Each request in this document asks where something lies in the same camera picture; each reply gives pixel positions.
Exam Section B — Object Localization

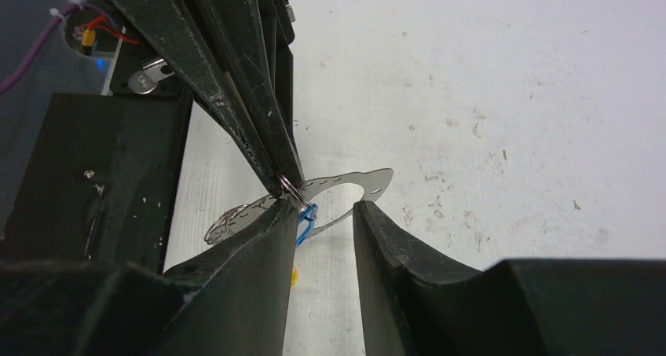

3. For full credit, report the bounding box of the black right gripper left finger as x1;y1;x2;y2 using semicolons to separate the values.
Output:
1;199;298;355

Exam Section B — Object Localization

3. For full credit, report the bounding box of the yellow key tag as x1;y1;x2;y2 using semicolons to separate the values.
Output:
291;266;298;287

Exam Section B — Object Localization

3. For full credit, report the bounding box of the blue key tag white label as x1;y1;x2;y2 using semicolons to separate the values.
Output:
295;204;319;248

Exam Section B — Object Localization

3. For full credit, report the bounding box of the perforated metal key plate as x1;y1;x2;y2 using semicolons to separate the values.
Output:
204;168;394;245

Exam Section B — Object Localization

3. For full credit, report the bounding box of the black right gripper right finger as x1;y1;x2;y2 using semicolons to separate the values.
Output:
353;201;665;355

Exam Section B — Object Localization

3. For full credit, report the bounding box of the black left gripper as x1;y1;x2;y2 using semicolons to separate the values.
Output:
108;0;304;197

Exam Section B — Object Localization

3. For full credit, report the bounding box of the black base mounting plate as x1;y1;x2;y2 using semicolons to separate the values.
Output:
1;36;192;273

